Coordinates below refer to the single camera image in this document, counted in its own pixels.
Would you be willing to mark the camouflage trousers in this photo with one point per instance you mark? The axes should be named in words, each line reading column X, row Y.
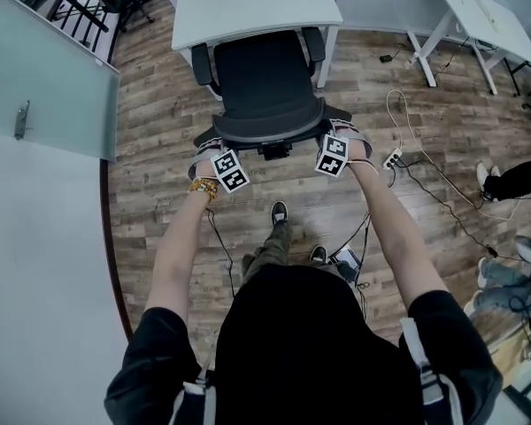
column 270, row 250

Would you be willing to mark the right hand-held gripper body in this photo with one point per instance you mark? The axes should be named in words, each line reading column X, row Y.
column 332, row 155

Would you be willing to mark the light wooden table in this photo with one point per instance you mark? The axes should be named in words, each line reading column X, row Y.
column 500, row 343

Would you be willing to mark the black power adapter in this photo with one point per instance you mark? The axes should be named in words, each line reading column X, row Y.
column 385, row 59

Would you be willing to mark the white power strip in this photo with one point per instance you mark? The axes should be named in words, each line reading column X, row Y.
column 392, row 158

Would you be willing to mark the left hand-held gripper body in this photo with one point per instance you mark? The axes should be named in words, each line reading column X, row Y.
column 230, row 171

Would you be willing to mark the black mesh office chair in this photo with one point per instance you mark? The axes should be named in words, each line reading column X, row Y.
column 265, row 73

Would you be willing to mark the white height-adjustable desk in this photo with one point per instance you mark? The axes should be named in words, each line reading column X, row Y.
column 482, row 11

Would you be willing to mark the person's right shoe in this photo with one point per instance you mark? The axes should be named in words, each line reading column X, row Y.
column 318, row 255

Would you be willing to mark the black screen device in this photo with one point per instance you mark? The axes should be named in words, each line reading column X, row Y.
column 347, row 261

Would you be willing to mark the person's black shirt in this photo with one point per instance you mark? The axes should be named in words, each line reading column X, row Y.
column 301, row 348

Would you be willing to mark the person's right hand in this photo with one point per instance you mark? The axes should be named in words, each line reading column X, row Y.
column 357, row 151

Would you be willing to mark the black metal railing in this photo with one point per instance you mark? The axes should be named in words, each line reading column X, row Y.
column 71, row 7

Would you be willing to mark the white office desk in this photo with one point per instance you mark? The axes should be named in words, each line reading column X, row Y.
column 256, row 2

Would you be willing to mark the frosted glass door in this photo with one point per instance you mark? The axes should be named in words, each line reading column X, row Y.
column 48, row 82

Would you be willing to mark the person's left hand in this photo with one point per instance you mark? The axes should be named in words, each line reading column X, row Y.
column 212, row 144

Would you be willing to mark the person's left shoe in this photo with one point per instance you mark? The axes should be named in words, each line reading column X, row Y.
column 279, row 213

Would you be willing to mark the person's right forearm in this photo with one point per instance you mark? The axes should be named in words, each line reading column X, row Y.
column 394, row 237

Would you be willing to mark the person's left forearm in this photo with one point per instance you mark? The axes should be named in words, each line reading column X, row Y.
column 177, row 259

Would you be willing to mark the person's shoe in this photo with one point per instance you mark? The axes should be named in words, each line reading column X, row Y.
column 318, row 255
column 279, row 213

